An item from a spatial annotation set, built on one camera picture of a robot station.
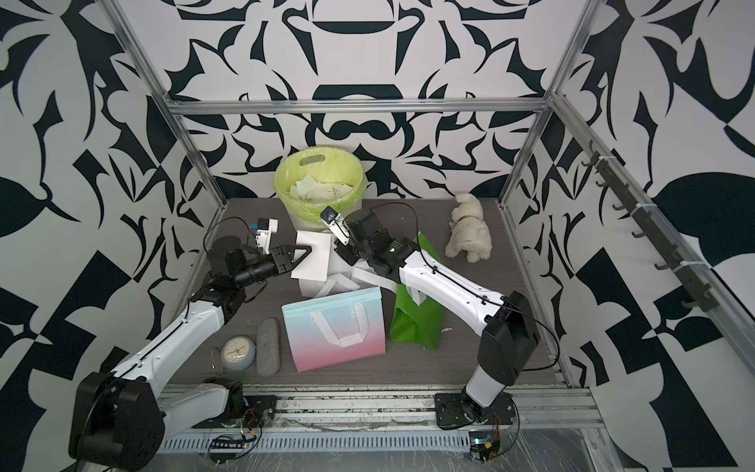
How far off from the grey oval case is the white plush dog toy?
0.62 m

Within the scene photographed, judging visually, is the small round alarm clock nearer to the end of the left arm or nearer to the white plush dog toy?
the end of the left arm

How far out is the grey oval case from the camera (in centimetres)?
80

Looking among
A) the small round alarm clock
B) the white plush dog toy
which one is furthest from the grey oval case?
the white plush dog toy

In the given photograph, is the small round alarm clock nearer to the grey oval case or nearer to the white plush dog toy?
the grey oval case

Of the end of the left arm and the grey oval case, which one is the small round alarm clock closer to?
the grey oval case

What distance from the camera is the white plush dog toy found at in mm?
974
